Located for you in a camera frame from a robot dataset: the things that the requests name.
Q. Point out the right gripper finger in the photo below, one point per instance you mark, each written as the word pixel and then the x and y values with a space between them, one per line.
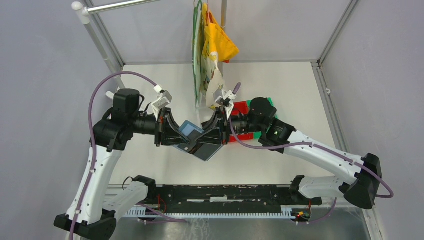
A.
pixel 218 120
pixel 214 137

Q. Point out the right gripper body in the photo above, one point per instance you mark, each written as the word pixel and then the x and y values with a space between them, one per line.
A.
pixel 240 124

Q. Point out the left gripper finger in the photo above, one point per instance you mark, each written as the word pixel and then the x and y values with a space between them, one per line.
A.
pixel 167 121
pixel 170 137

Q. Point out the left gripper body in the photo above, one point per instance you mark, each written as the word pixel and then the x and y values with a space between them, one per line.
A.
pixel 145 124

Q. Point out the black card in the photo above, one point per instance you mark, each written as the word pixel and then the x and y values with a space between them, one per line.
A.
pixel 205 151

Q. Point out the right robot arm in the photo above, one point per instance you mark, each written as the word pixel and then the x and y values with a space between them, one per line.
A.
pixel 355 178

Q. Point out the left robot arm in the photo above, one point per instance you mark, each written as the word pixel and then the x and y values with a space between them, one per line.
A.
pixel 90 216

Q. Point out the red bin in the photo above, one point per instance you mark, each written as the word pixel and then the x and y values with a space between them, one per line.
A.
pixel 241 108

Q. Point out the green bin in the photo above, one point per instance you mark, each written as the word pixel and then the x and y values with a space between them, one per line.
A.
pixel 270 102

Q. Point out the hanging patterned cloth bag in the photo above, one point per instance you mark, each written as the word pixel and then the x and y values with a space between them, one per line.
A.
pixel 207 78

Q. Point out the yellow cloth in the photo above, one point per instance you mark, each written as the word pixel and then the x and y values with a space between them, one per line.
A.
pixel 217 45

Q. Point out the white clothes rack pole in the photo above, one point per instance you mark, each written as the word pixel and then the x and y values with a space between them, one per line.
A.
pixel 89 16

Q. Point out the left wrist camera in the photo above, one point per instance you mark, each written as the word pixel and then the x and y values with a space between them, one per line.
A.
pixel 164 98

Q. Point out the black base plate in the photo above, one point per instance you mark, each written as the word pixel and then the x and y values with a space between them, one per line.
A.
pixel 225 199

